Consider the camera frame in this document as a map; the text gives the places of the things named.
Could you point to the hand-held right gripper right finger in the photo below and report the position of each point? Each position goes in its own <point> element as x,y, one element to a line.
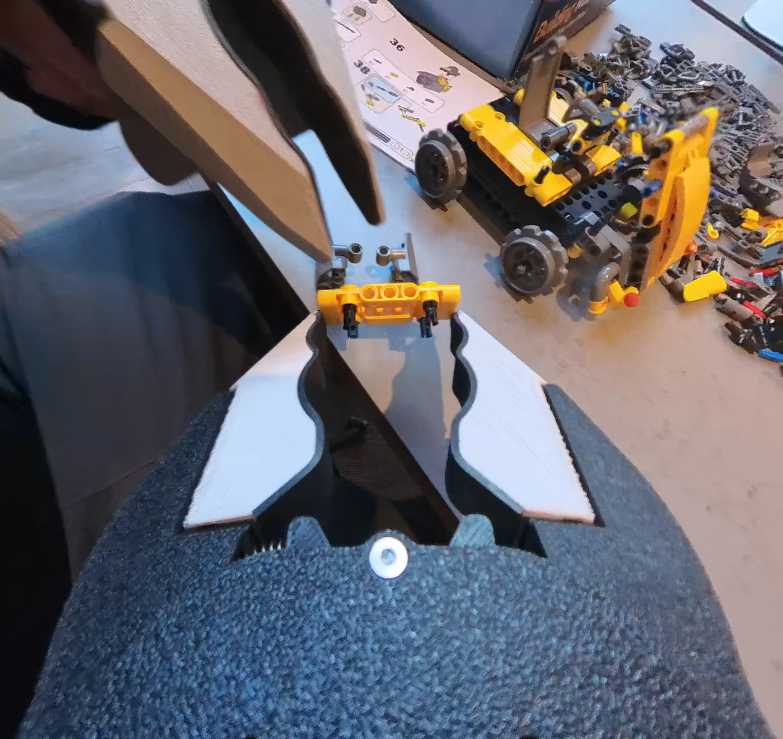
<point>520,439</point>

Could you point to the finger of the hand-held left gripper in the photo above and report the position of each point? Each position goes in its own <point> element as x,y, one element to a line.
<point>333,48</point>
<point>214,139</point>

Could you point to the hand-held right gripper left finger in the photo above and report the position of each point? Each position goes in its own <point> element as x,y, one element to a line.
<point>257,445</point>

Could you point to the yellow brick panel with pins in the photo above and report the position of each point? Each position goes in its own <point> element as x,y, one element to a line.
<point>333,304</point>

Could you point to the grey desk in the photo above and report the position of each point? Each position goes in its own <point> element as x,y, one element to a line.
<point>612,415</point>

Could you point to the person's left hand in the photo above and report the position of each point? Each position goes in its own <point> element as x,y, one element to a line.
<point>49,54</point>

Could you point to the white building instruction booklet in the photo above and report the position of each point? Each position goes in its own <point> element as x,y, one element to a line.
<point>422,41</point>

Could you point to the small black pin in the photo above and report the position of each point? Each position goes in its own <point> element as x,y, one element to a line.
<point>352,430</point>

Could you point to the blue cardboard box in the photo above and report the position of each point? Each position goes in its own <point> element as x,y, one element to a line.
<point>489,11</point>

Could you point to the yellow black brick vehicle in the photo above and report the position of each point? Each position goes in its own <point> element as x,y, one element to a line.
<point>508,139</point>

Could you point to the pile of loose brick pieces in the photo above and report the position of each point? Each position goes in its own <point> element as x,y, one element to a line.
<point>703,84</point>

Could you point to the white rounded plastic object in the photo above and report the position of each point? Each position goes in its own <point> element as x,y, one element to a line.
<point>764,17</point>

